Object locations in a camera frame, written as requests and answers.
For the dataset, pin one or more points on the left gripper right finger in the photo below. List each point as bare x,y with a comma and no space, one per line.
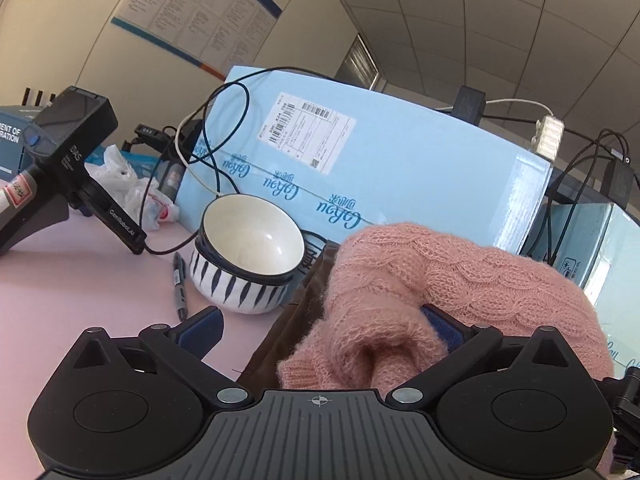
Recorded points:
509,402

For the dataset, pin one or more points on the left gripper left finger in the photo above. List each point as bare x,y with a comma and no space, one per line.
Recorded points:
132,404

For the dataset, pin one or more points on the pink knitted sweater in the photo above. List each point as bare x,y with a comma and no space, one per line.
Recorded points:
374,335

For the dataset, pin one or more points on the black marker pen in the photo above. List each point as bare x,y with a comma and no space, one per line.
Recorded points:
179,277

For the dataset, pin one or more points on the white striped ceramic bowl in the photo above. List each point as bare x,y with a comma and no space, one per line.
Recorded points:
245,254

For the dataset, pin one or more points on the brown leather bag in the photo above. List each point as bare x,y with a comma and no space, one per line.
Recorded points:
294,323

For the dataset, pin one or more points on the white plastic bag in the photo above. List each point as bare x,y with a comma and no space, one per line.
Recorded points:
128,179

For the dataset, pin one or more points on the white power strip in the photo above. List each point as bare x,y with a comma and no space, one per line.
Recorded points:
547,138

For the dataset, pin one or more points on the black power adapter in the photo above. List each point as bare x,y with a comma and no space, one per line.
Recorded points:
469,105

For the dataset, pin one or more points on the large light blue box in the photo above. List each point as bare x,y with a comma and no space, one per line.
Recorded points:
338,158

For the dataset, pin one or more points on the black handheld camera device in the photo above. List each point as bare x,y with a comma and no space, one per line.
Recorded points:
58,141

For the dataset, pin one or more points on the wall notice board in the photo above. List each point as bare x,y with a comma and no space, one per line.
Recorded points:
213,35

